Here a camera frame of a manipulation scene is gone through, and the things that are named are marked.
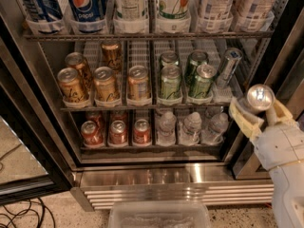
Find front left gold can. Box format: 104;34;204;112
57;67;88;103

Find white green soda can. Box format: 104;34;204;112
115;0;146;21

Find middle water bottle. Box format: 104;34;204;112
179;112;202;146

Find front middle red can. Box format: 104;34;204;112
109;120;127;144

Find rear brown gold can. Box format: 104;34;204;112
101;41;123;72

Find open glass fridge door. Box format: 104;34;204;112
0;89;71;205

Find rear light green can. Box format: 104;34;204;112
160;50;180;68

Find clear plastic bin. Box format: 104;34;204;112
108;200;212;228

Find column gold can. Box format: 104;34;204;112
94;66;120;103
128;66;150;101

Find rear dark green can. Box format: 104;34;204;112
184;49;209;86

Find front light green can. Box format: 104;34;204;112
159;66;181;100

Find right water bottle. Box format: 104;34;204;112
200;113;229;145

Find right white blue can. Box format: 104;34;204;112
235;0;276;19

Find water bottle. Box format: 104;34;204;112
200;113;229;145
179;112;202;146
157;111;177;146

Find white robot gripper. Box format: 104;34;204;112
229;97;304;171

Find red can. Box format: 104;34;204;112
85;111;105;130
110;110;128;124
81;121;104;145
109;120;127;144
133;119;151;144

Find left water bottle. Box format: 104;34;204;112
157;111;177;146

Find front left red can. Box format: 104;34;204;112
81;121;104;145

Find rear left red can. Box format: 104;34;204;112
85;111;105;130

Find front dark green can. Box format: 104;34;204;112
188;65;217;99

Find left white blue can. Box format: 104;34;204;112
199;0;233;20

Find dark green can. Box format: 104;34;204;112
188;65;217;99
184;49;209;86

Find light green can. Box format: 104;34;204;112
160;50;180;68
159;66;181;100

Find silver redbull can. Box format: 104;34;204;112
216;47;242;88
239;84;276;126

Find rear middle red can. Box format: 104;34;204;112
110;110;128;124

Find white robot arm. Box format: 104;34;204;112
229;99;304;228

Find rear left gold can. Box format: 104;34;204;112
65;52;92;90

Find blue pepsi logo can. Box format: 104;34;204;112
68;0;105;22

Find front right red can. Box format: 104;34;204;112
133;119;151;144

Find left blue pepsi can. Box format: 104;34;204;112
23;0;63;22

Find black floor cables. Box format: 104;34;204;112
0;198;56;228

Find white 7up can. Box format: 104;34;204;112
159;0;189;20

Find white blue can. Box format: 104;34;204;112
235;0;276;19
199;0;233;20

